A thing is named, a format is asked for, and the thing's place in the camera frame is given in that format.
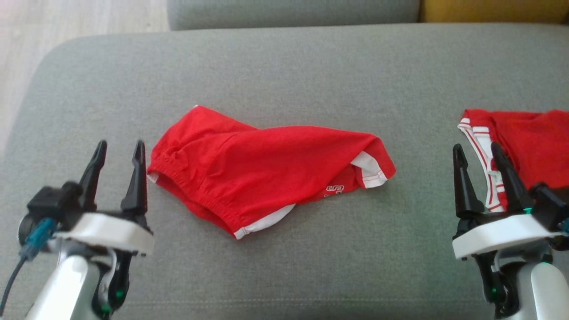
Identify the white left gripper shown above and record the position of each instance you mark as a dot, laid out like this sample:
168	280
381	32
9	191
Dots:
111	231

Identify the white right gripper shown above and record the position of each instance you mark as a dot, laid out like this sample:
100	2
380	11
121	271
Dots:
498	235

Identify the red Bulls basketball jersey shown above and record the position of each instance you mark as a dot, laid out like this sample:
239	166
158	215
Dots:
533	142

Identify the red shorts with white stripes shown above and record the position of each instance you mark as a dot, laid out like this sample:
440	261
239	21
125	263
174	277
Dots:
258	169

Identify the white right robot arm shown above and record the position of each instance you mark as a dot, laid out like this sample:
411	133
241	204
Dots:
540	291

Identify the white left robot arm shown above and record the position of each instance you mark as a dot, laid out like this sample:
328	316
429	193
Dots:
66	289

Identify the yellow cushion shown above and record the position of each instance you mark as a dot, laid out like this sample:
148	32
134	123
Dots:
493	10

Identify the grey fabric sofa seat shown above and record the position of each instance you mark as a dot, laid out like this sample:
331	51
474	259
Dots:
289	275

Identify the wide grey sofa back cushion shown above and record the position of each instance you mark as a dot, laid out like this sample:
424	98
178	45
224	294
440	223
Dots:
293	12

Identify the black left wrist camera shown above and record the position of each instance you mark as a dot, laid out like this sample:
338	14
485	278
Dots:
51	204

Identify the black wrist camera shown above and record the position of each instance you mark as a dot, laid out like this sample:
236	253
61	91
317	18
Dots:
51	204
551	206

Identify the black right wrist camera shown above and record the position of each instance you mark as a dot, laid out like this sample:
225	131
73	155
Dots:
551	206

